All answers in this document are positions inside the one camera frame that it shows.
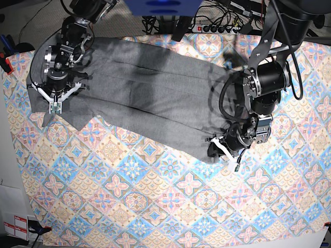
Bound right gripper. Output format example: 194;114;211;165
42;71;68;100

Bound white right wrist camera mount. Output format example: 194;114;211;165
27;82;89;114

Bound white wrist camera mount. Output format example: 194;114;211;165
206;136;247;173
27;82;89;114

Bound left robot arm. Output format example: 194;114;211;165
207;1;324;159

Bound red clamp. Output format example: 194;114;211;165
0;53;13;75

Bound white power strip red switch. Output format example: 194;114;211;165
190;24;241;35

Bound white box red labels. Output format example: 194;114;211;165
1;185;28;241

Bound blue box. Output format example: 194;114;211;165
124;0;202;17

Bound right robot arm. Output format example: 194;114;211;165
38;1;118;102

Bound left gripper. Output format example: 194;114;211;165
207;123;255;158

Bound colourful patterned tablecloth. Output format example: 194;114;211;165
1;42;330;247

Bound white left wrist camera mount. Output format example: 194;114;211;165
206;136;247;173

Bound grey T-shirt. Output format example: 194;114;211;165
25;36;253;165

